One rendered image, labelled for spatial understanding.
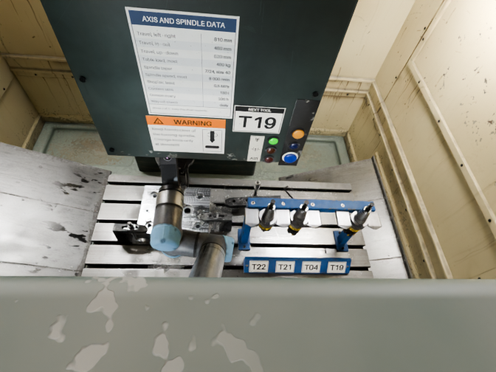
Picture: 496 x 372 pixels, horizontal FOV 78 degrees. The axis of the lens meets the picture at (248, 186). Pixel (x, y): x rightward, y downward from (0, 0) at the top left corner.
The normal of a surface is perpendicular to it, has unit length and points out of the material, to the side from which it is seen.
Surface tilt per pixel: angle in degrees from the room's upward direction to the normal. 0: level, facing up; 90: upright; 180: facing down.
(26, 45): 90
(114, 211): 0
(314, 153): 0
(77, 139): 0
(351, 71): 90
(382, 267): 24
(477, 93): 90
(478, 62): 90
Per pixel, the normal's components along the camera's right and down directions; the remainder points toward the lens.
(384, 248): -0.31, -0.52
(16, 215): 0.50, -0.49
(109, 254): 0.10, -0.55
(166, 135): 0.02, 0.83
